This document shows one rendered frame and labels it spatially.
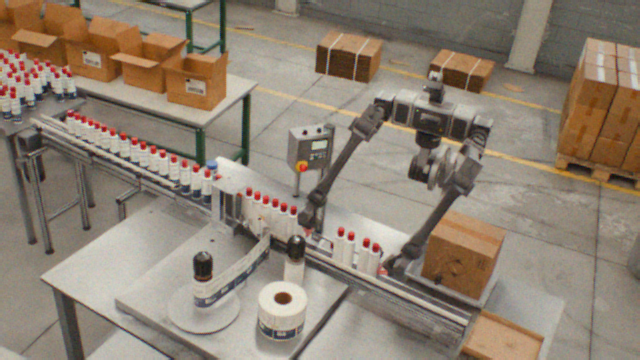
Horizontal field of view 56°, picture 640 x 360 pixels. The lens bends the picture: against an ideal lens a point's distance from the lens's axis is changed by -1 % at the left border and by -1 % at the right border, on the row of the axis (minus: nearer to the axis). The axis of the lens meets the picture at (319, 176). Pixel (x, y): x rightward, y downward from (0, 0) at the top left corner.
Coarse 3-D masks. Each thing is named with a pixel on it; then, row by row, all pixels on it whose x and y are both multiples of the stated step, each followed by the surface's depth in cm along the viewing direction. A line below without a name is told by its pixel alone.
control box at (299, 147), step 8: (296, 128) 280; (304, 128) 281; (312, 128) 281; (296, 136) 274; (304, 136) 275; (312, 136) 276; (320, 136) 277; (328, 136) 279; (288, 144) 283; (296, 144) 275; (304, 144) 276; (328, 144) 282; (288, 152) 285; (296, 152) 277; (304, 152) 278; (312, 152) 280; (288, 160) 287; (296, 160) 279; (304, 160) 281; (312, 160) 283; (320, 160) 285; (296, 168) 281; (312, 168) 285
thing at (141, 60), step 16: (128, 32) 447; (128, 48) 447; (144, 48) 464; (160, 48) 458; (176, 48) 438; (128, 64) 443; (144, 64) 425; (160, 64) 432; (128, 80) 450; (144, 80) 445; (160, 80) 439
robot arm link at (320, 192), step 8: (352, 120) 262; (352, 128) 263; (352, 136) 263; (360, 136) 262; (368, 136) 262; (352, 144) 263; (344, 152) 265; (352, 152) 265; (336, 160) 267; (344, 160) 266; (336, 168) 267; (328, 176) 269; (336, 176) 269; (320, 184) 271; (328, 184) 270; (312, 192) 272; (320, 192) 273; (328, 192) 273; (320, 200) 272
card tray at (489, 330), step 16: (480, 320) 278; (496, 320) 278; (480, 336) 270; (496, 336) 271; (512, 336) 272; (528, 336) 273; (544, 336) 269; (464, 352) 262; (480, 352) 260; (496, 352) 263; (512, 352) 264; (528, 352) 265
